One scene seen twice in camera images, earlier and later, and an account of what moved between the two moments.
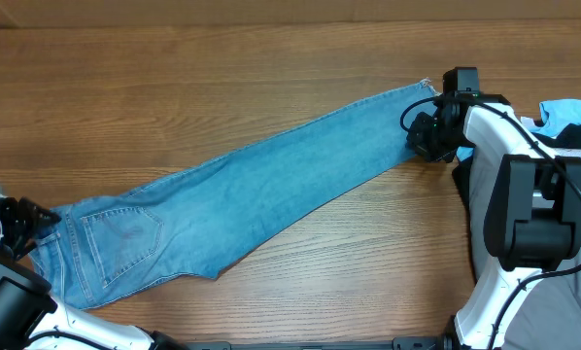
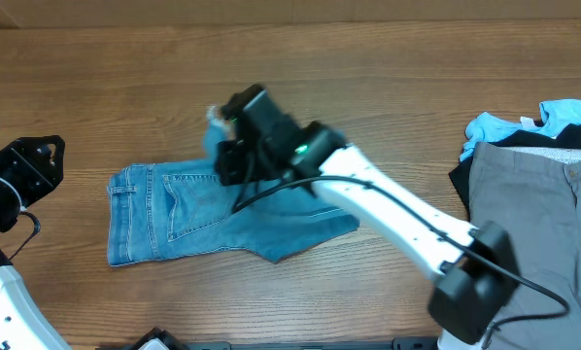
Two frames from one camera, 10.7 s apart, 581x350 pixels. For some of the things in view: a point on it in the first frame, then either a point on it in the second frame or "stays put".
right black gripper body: [434, 141] → [244, 164]
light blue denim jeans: [195, 220] → [156, 209]
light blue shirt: [557, 114] stays put
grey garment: [563, 312] stays put
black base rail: [443, 342] stays put
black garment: [569, 136] stays put
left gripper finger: [38, 220] → [53, 159]
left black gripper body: [5, 228] → [24, 173]
